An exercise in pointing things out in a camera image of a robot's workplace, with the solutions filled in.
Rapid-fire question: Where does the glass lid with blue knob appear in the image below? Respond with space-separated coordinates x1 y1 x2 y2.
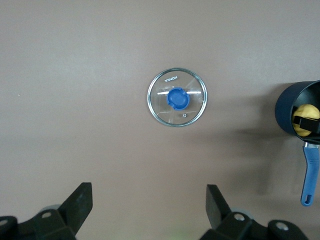
146 66 209 128

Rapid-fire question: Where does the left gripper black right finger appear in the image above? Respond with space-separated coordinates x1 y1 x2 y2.
199 184 255 240

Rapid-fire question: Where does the yellow potato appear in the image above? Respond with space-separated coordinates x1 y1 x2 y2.
292 104 320 138

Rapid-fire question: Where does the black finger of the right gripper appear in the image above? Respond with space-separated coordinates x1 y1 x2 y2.
292 115 320 137

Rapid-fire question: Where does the brown table cloth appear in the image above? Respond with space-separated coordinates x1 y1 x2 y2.
0 0 320 240

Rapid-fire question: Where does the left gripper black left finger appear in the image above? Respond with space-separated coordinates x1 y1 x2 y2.
32 182 94 240

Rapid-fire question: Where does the dark pot with blue handle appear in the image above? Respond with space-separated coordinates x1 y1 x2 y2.
274 79 320 207

